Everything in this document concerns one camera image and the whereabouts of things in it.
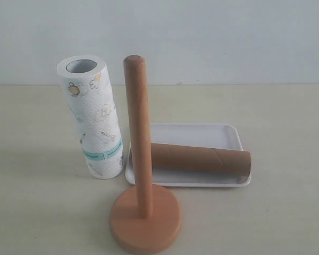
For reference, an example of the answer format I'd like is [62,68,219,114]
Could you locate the brown cardboard tube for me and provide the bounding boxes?
[151,143,251,177]

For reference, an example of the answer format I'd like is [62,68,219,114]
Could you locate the wooden paper towel holder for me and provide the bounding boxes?
[110,55,181,254]

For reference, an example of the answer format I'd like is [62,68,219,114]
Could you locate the white rectangular tray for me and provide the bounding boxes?
[124,122,252,189]

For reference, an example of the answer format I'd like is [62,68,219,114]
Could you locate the printed white paper towel roll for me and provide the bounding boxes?
[57,55,124,179]

